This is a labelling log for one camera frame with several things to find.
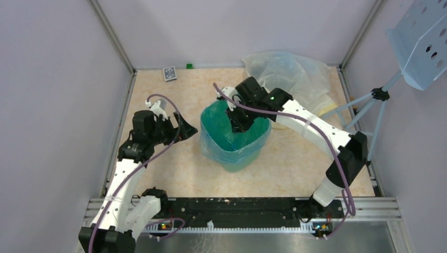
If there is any green plastic trash bin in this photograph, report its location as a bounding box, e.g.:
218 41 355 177
200 100 273 173

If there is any light blue tripod stand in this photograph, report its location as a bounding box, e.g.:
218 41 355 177
322 70 402 165

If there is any perforated light blue panel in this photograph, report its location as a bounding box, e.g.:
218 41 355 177
386 0 446 91

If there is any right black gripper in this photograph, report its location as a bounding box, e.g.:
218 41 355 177
225 100 259 134

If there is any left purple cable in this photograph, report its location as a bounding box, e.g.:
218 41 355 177
88 93 187 253

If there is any white toothed cable strip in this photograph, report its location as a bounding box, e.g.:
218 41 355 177
96 220 315 234

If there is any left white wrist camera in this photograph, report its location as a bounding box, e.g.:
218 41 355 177
145 99 169 121

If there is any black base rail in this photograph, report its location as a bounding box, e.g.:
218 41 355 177
155 197 344 228

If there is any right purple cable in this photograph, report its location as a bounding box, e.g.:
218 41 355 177
213 82 357 240

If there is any blue plastic trash bag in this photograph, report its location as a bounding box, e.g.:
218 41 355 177
199 100 273 165

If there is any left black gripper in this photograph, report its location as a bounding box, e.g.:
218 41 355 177
149 110 197 145

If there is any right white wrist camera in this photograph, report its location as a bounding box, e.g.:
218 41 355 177
220 86 242 103

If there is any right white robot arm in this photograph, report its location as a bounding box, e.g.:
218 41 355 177
216 77 368 217

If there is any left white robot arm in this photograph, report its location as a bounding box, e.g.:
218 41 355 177
78 109 198 252

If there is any purple cable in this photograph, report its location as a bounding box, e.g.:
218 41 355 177
213 82 357 240
88 93 187 253

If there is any playing card box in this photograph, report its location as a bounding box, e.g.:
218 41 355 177
162 66 177 82

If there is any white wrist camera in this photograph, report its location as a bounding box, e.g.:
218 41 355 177
220 86 242 103
145 99 169 121

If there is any clear yellow plastic bag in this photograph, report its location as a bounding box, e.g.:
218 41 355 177
241 51 337 116

